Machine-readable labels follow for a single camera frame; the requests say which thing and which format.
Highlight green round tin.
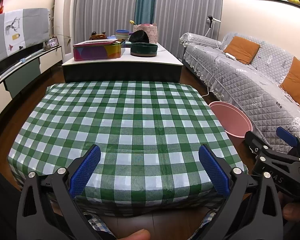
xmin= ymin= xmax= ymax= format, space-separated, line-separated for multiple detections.
xmin=130 ymin=42 xmax=158 ymax=57

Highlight green checked tablecloth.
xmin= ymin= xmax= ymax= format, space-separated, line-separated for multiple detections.
xmin=7 ymin=80 xmax=249 ymax=217

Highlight person's right hand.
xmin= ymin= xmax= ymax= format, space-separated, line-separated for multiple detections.
xmin=281 ymin=201 xmax=300 ymax=228

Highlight person's left hand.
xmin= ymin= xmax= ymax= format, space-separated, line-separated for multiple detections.
xmin=115 ymin=229 xmax=152 ymax=240

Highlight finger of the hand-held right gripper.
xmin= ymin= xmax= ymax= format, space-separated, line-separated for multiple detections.
xmin=276 ymin=127 xmax=300 ymax=153
xmin=244 ymin=131 xmax=273 ymax=156

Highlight grey quilted sofa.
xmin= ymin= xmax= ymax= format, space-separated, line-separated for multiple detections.
xmin=179 ymin=32 xmax=300 ymax=153

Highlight grey curtain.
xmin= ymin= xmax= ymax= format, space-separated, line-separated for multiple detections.
xmin=152 ymin=0 xmax=224 ymax=55
xmin=72 ymin=0 xmax=140 ymax=45

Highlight white standing air conditioner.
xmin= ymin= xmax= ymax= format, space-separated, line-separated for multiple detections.
xmin=54 ymin=0 xmax=74 ymax=46

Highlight stack of coloured bowls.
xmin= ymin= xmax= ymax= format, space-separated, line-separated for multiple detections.
xmin=114 ymin=29 xmax=130 ymax=40

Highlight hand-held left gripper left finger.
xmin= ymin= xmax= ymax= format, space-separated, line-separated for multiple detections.
xmin=17 ymin=144 xmax=102 ymax=240

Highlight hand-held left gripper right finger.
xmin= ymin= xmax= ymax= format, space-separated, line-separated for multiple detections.
xmin=199 ymin=144 xmax=283 ymax=240

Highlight black hat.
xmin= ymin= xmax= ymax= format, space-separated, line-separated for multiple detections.
xmin=128 ymin=30 xmax=150 ymax=43

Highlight brown teapot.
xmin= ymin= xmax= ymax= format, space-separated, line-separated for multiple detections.
xmin=89 ymin=31 xmax=108 ymax=40

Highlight television with grey cover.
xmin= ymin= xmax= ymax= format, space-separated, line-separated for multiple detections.
xmin=0 ymin=8 xmax=50 ymax=68

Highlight pink plastic bin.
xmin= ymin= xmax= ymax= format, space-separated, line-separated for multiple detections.
xmin=209 ymin=101 xmax=253 ymax=138

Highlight television cabinet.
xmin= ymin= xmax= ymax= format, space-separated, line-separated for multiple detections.
xmin=0 ymin=45 xmax=63 ymax=98

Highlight orange cushion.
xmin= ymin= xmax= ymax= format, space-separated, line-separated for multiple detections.
xmin=222 ymin=35 xmax=261 ymax=65
xmin=280 ymin=56 xmax=300 ymax=117

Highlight colourful tin box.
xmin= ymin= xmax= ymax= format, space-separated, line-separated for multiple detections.
xmin=72 ymin=39 xmax=123 ymax=62

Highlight teal curtain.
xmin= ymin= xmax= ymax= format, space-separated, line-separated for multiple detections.
xmin=134 ymin=0 xmax=157 ymax=27

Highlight pink paper bag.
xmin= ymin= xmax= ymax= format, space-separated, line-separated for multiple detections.
xmin=133 ymin=23 xmax=157 ymax=44

